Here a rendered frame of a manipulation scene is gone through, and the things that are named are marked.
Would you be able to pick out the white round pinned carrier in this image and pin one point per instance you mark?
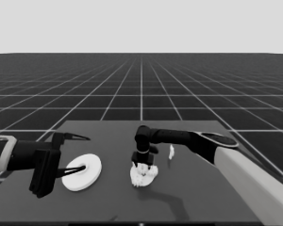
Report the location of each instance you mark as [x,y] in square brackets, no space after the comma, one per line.
[149,181]

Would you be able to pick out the large thick white disc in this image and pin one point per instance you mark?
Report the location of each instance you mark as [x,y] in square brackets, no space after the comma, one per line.
[85,182]

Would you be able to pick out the small white T-shaped piece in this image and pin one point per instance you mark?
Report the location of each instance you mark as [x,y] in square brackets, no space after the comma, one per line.
[171,152]

